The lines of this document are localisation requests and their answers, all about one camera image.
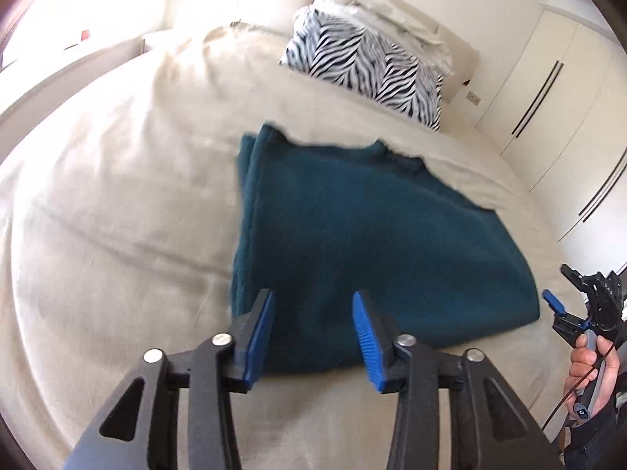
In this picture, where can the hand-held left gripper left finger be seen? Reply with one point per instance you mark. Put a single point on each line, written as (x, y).
(258, 333)

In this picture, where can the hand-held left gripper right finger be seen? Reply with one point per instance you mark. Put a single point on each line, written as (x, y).
(367, 338)

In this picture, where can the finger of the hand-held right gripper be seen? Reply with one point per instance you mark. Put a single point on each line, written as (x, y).
(575, 276)
(551, 297)

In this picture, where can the teal knit sweater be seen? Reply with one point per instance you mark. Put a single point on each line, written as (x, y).
(367, 235)

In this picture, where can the person's right forearm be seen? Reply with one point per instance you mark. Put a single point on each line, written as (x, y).
(597, 443)

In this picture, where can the person's right hand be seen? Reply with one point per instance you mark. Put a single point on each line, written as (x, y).
(578, 367)

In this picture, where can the bed with beige sheet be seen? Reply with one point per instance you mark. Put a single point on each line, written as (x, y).
(122, 205)

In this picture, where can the white wardrobe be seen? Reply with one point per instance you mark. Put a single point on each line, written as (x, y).
(588, 83)

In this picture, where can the beige padded headboard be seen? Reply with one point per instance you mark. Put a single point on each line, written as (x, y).
(460, 54)

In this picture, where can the zebra print pillow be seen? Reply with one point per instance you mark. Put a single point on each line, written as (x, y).
(352, 58)

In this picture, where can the white pillow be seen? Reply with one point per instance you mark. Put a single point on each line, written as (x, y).
(392, 14)

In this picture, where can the wall socket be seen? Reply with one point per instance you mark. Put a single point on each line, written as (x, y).
(473, 98)

